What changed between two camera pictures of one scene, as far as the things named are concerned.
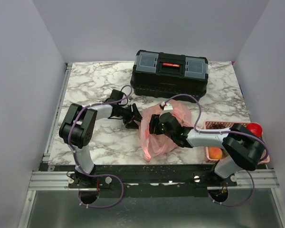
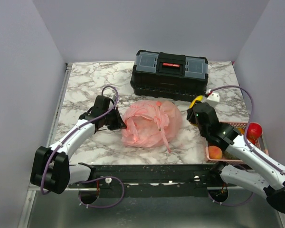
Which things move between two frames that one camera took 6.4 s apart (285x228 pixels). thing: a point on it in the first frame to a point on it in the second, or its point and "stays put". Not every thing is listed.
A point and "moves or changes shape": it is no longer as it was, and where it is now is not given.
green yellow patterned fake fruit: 224,153 stays put
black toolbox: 151,180 stays put
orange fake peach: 215,153 stays put
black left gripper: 130,122 to 119,124
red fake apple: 255,128 stays put
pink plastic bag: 154,145 moves or changes shape
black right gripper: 154,122 to 190,116
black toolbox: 169,75 stays put
